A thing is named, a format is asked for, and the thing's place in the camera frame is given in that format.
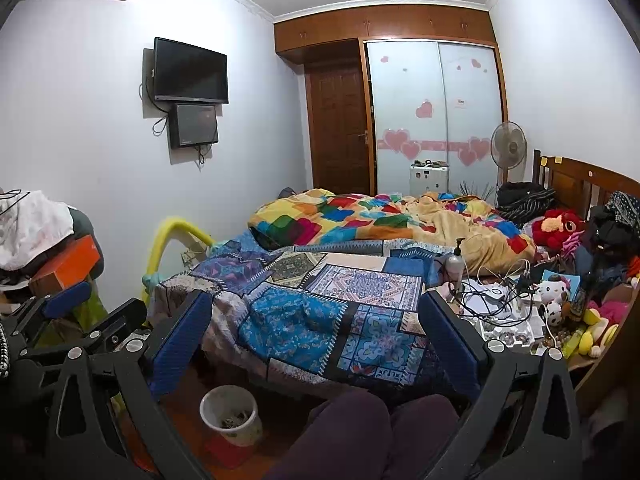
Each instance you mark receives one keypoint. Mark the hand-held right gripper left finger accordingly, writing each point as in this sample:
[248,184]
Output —
[182,340]

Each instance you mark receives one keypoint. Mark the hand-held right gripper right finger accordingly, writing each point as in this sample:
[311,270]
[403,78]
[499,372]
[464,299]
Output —
[450,340]

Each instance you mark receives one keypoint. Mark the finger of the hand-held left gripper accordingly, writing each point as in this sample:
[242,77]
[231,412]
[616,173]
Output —
[65,297]
[125,315]

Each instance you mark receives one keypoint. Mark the white plastic waste bin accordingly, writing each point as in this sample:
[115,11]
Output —
[250,432]

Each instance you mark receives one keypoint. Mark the green patterned bag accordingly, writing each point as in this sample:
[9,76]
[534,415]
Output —
[95,307]

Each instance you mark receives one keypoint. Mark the orange box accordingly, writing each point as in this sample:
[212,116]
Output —
[70,260]

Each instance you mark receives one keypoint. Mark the teal cloth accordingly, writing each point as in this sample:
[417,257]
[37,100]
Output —
[154,280]

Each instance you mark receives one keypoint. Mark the white tray of small items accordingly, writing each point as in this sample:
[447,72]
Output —
[505,332]

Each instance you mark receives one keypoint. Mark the white round device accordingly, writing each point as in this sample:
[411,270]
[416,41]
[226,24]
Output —
[490,293]

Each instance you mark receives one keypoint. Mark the grey pump bottle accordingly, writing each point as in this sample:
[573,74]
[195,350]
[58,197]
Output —
[454,267]

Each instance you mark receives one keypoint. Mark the white cloth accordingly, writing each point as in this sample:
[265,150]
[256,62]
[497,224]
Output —
[35,225]

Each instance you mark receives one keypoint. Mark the yellow foam tube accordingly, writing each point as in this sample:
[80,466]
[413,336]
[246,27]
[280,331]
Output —
[175,225]

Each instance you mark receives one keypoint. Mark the white cat plush toy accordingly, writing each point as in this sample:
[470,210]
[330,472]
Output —
[555,292]

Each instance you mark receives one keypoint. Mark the yellow green bottle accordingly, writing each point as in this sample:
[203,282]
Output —
[575,342]

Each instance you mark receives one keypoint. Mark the blue patterned bed blanket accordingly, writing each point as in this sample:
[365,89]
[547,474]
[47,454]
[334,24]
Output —
[310,320]

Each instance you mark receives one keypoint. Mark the person's purple pants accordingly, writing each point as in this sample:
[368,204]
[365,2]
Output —
[350,435]

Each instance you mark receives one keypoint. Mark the yellow plush toy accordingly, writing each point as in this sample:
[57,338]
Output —
[600,327]

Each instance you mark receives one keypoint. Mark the red plush toy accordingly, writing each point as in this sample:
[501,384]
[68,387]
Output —
[555,227]

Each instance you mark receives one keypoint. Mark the pink plush toy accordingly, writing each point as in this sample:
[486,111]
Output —
[573,241]

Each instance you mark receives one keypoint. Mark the black striped bag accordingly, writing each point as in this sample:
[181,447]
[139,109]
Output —
[525,200]

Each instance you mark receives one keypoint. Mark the small white cabinet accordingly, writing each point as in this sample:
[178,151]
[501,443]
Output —
[429,177]

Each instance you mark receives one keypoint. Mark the colourful patchwork quilt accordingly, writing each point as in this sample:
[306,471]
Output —
[340,215]

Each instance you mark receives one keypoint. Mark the dark round object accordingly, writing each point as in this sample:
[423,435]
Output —
[287,193]

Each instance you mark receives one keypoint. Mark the pile of black clothes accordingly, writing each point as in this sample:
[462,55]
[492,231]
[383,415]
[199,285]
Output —
[610,230]

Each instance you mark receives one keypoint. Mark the wooden bed headboard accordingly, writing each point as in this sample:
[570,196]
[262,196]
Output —
[570,180]

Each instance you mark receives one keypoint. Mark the standing electric fan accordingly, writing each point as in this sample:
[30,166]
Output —
[507,145]

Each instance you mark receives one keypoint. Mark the group of pink heart stickers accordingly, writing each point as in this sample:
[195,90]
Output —
[397,140]

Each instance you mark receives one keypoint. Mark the brown wooden door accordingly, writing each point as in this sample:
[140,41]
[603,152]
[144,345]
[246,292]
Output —
[340,125]

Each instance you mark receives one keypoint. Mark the frosted sliding door wardrobe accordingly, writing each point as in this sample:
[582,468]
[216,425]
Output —
[415,85]

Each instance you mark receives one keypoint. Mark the wooden overhead cabinets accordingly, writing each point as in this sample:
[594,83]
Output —
[390,25]

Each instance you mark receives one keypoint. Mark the white bed rail bracket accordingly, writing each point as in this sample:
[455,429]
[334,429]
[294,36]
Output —
[190,256]

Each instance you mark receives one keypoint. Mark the small black wall monitor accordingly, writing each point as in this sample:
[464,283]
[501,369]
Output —
[192,126]

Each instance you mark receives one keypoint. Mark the black wall television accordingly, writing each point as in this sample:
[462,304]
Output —
[190,70]

